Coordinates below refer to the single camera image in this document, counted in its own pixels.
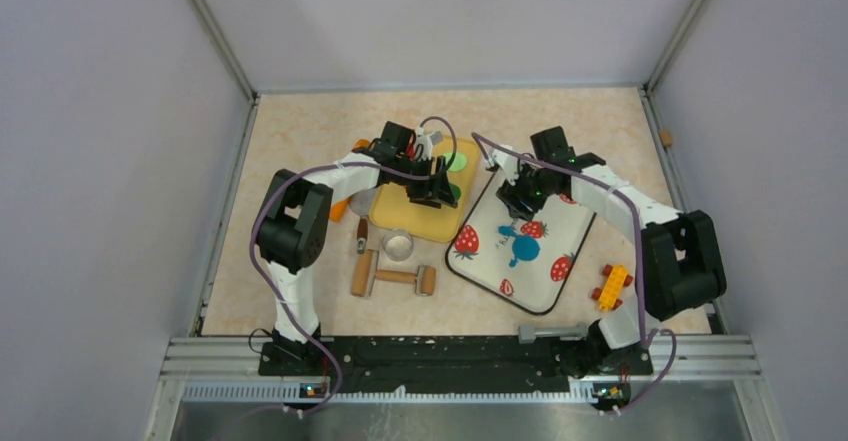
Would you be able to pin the brown handled scraper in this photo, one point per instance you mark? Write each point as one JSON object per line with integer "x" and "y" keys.
{"x": 361, "y": 204}

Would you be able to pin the blue dough scraps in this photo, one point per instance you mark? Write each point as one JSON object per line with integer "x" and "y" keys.
{"x": 508, "y": 231}

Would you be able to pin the orange toy rolling pin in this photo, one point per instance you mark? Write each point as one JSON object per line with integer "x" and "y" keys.
{"x": 338, "y": 209}

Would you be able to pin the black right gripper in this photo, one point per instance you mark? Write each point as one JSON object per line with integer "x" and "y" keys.
{"x": 510, "y": 195}

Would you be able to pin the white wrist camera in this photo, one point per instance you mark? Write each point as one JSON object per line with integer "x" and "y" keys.
{"x": 509, "y": 165}
{"x": 425, "y": 141}

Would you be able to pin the yellow toy brick car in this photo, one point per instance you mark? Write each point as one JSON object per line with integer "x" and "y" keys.
{"x": 607, "y": 296}

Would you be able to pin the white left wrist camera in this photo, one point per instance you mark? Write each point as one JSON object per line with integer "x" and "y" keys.
{"x": 425, "y": 141}

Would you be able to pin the yellow plastic tray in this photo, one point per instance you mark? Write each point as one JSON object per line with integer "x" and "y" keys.
{"x": 391, "y": 208}

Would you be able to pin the blue play dough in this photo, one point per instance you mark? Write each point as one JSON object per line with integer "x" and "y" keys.
{"x": 524, "y": 249}

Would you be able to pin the grey toy bolt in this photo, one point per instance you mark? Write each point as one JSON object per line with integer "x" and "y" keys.
{"x": 529, "y": 333}

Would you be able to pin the silver tape roll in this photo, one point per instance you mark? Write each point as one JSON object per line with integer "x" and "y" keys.
{"x": 398, "y": 245}

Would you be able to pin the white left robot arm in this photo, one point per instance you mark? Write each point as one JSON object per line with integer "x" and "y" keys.
{"x": 290, "y": 229}

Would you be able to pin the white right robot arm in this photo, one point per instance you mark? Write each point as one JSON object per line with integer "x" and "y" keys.
{"x": 678, "y": 263}

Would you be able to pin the wooden roller tool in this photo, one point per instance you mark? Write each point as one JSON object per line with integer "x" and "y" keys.
{"x": 367, "y": 272}

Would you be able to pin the dark green dough disc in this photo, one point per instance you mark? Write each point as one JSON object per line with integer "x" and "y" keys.
{"x": 456, "y": 191}

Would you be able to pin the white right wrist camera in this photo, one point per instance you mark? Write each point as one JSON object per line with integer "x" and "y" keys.
{"x": 509, "y": 165}

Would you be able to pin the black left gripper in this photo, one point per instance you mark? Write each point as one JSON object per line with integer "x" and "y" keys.
{"x": 435, "y": 191}

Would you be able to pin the white strawberry enamel tray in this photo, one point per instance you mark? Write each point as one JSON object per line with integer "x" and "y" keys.
{"x": 525, "y": 263}

